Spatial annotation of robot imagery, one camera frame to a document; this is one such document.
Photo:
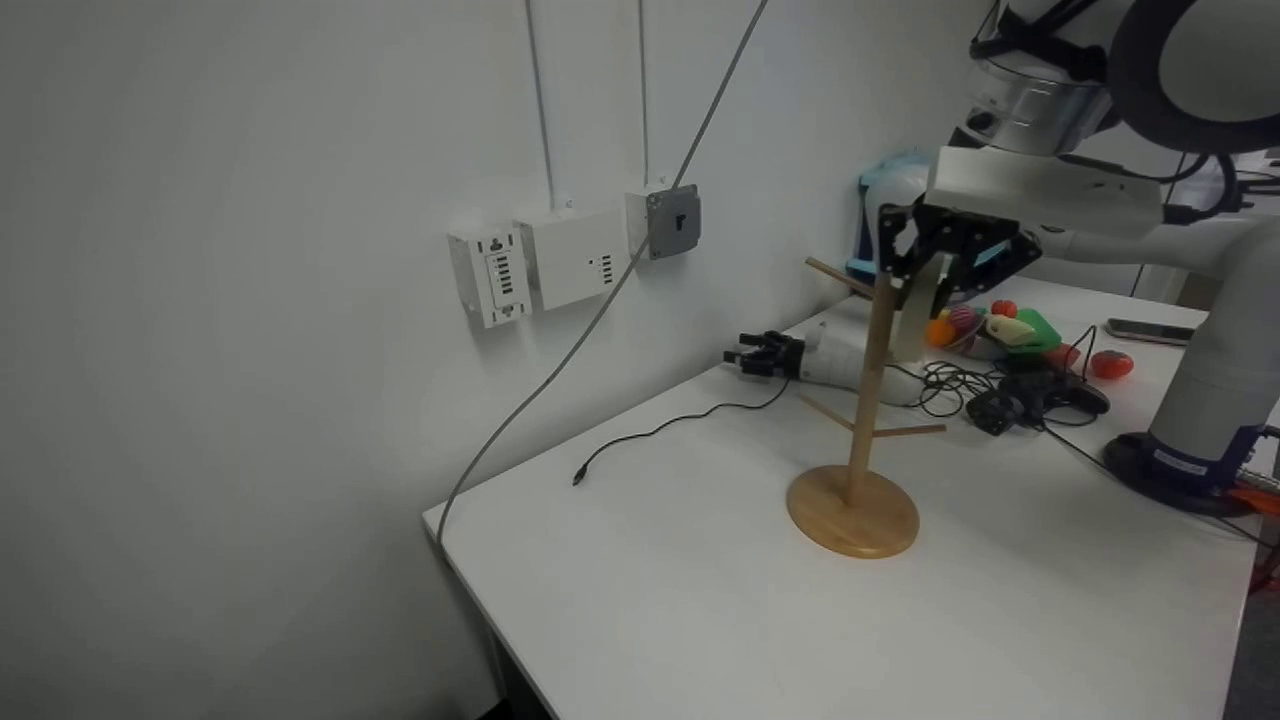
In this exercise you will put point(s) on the dark flat remote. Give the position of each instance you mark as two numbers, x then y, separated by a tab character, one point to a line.
1145	331

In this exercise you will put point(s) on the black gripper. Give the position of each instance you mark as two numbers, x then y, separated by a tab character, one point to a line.
980	245

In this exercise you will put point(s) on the wooden peg stand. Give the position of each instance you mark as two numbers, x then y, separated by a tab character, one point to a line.
853	514

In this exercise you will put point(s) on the white labelled wall box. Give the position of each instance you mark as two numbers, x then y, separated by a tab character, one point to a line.
490	279

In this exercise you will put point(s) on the grey junction box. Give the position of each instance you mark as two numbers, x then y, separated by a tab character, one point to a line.
673	222

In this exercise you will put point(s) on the white wall conduit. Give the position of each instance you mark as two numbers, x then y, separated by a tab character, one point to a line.
536	95
643	80

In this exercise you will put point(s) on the black handheld controller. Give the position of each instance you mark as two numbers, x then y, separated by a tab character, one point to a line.
1062	397

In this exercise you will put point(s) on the black power adapter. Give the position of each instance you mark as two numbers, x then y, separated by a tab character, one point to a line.
995	411

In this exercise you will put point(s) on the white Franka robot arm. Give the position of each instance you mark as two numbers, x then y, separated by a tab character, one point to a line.
1212	60

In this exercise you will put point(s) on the black round cobot base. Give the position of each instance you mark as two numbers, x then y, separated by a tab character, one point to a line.
1175	480

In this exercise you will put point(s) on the round red toy food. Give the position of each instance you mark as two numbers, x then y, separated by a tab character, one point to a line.
1111	364

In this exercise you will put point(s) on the orange toy food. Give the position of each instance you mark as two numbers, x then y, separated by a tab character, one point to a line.
940	335

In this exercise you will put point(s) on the green toy vegetable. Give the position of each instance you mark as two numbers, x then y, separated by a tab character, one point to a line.
1030	331

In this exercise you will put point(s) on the plain white wall box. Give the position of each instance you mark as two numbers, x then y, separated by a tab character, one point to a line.
573	263

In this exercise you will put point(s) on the purple toy food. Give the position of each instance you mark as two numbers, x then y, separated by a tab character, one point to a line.
964	321

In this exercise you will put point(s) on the small red toy food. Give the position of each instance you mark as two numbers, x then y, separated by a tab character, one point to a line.
1002	310

